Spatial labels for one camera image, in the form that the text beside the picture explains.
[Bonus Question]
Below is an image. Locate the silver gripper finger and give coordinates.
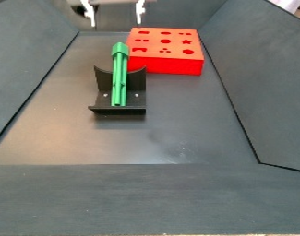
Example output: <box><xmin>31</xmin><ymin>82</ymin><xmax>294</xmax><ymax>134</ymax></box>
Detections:
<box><xmin>80</xmin><ymin>0</ymin><xmax>95</xmax><ymax>27</ymax></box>
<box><xmin>134</xmin><ymin>0</ymin><xmax>146</xmax><ymax>24</ymax></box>

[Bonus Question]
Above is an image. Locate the green three prong object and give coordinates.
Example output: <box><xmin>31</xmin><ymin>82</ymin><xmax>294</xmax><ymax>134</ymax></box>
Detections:
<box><xmin>111</xmin><ymin>42</ymin><xmax>129</xmax><ymax>106</ymax></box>

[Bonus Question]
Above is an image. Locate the black curved fixture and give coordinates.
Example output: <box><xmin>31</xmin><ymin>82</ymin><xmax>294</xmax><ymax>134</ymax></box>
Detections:
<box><xmin>87</xmin><ymin>67</ymin><xmax>146</xmax><ymax>115</ymax></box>

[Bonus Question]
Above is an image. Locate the red foam shape block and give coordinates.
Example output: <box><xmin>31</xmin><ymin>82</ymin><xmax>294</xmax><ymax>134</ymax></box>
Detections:
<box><xmin>126</xmin><ymin>28</ymin><xmax>204</xmax><ymax>76</ymax></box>

